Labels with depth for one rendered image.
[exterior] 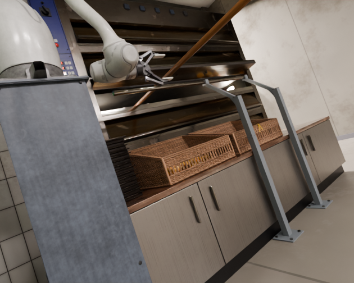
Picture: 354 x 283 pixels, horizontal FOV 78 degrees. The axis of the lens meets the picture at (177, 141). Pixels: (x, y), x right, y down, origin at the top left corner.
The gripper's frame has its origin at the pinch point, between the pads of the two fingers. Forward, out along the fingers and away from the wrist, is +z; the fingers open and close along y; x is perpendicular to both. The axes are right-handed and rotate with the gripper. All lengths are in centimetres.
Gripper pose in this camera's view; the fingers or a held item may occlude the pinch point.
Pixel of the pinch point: (166, 67)
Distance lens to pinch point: 128.7
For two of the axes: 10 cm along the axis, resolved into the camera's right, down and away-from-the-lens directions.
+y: 3.3, 9.4, -0.5
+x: 5.1, -2.2, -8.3
